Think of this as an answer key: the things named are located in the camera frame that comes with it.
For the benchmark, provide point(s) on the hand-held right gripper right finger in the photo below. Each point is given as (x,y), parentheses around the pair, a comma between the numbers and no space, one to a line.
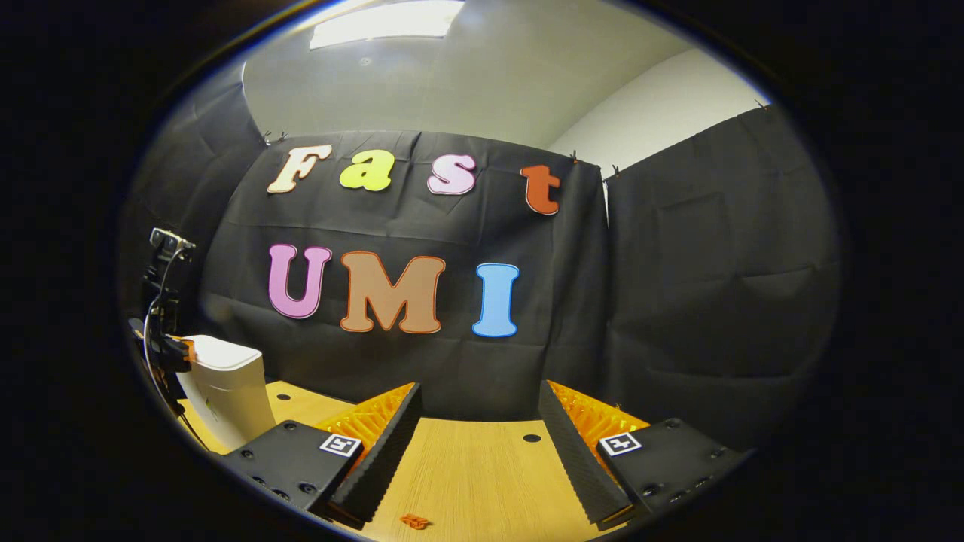
(572,459)

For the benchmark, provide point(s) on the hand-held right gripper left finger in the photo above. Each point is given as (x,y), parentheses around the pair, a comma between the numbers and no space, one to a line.
(388,459)

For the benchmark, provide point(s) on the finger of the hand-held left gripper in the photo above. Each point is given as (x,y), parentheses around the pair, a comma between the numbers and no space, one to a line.
(177,354)

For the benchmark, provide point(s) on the white desktop garbage bin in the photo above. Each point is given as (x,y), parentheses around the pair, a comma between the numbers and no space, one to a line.
(226,391)

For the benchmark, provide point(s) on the orange paper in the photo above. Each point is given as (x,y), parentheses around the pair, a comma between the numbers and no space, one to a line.
(414,521)

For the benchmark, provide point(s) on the wooden desktop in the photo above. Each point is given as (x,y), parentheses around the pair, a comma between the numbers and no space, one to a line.
(474,467)

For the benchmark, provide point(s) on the black backdrop cloth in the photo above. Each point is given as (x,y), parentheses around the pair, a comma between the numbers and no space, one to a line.
(678,301)

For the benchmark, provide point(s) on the ceiling light panel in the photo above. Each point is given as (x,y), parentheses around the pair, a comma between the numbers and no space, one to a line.
(384,22)

